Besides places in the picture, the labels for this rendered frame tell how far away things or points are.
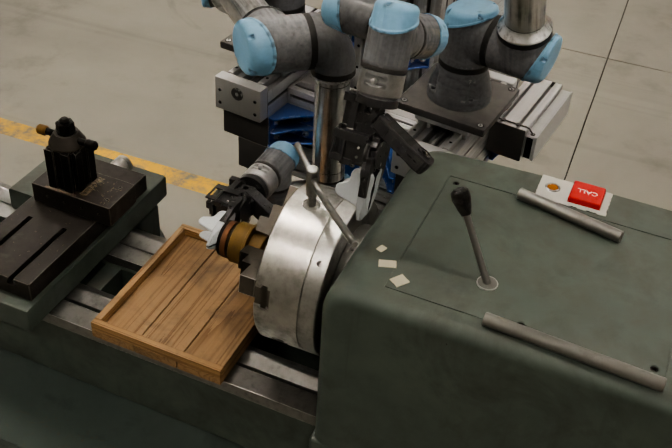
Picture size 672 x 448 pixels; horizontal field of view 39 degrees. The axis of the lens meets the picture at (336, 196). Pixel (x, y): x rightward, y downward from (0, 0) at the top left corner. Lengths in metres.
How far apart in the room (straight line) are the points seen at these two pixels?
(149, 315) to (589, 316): 0.92
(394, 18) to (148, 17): 3.70
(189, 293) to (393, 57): 0.81
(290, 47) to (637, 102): 3.06
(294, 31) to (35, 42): 3.16
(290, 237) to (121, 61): 3.12
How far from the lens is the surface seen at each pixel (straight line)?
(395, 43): 1.49
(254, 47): 1.87
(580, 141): 4.35
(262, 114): 2.32
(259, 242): 1.83
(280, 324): 1.73
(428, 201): 1.72
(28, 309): 2.02
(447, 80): 2.16
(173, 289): 2.07
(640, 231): 1.77
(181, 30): 4.98
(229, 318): 2.00
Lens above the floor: 2.29
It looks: 37 degrees down
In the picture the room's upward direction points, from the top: 4 degrees clockwise
